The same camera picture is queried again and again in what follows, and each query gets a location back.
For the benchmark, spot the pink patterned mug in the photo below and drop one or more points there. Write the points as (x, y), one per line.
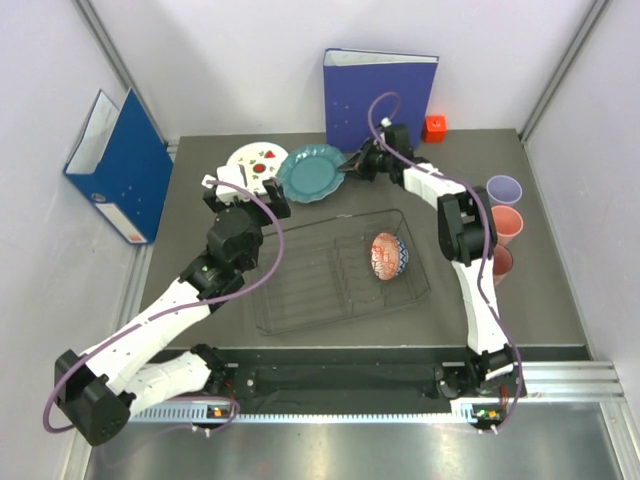
(503, 263)

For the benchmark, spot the blue zigzag patterned bowl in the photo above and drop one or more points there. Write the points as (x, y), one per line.
(389, 256)

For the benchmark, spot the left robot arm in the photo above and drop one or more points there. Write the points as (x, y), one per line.
(101, 389)

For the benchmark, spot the black wire dish rack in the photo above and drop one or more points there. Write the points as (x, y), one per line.
(326, 274)

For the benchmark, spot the small red box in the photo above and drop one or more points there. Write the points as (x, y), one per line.
(435, 129)

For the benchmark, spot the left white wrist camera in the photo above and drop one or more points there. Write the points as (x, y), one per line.
(230, 182)

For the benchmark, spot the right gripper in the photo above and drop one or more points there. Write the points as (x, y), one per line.
(362, 169)

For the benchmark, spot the pink plastic cup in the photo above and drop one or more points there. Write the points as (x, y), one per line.
(508, 223)

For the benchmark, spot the lavender plastic cup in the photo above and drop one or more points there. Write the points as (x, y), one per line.
(504, 190)

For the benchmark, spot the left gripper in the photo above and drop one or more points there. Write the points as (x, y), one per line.
(277, 205)

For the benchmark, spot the purple-blue binder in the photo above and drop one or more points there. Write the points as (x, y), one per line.
(362, 86)

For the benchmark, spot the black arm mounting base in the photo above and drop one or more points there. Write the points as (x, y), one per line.
(432, 372)

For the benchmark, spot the teal plate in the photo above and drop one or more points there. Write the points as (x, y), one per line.
(311, 173)

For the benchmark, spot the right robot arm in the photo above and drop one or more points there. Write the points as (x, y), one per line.
(466, 237)

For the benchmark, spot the watermelon pattern plate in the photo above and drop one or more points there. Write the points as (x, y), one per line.
(259, 161)

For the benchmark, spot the blue lever arch binder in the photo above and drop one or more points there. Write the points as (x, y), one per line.
(121, 166)

